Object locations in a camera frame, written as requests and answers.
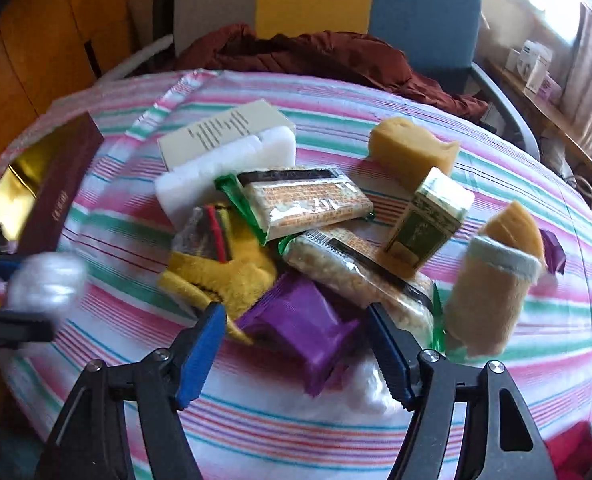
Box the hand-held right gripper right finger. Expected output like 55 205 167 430
366 303 558 480

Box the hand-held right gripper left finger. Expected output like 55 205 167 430
34 301 227 480

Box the white cotton ball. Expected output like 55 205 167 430
6 252 89 318
321 357 417 418

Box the green-wrapped cracker packet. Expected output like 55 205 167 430
214 165 377 247
278 227 447 356

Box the purple snack packet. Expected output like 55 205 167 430
236 274 364 397

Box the maroon gift box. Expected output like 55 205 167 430
0 112 107 311

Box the yellow cloth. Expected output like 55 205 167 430
157 210 294 346

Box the beige sock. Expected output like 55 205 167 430
445 234 544 358

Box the striped tablecloth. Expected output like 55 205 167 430
0 69 592 480

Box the small striped clear packet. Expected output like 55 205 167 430
173 204 237 266

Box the green tea box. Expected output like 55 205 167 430
383 166 477 267

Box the white foam block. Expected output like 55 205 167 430
154 125 297 223

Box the yellow sponge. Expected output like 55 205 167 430
477 200 547 266
367 116 462 191

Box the small purple packet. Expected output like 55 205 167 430
538 227 568 277

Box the red cloth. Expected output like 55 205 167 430
546 420 592 480

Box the wooden cabinet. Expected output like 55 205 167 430
0 0 141 186

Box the beige printed box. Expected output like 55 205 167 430
157 100 297 171

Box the wooden desk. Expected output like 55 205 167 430
483 57 592 196

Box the maroon jacket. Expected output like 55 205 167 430
176 22 492 121

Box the pink and white box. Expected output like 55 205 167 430
523 62 563 105

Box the grey yellow blue chair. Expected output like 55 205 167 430
98 0 542 161

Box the curtain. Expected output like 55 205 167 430
558 5 592 151

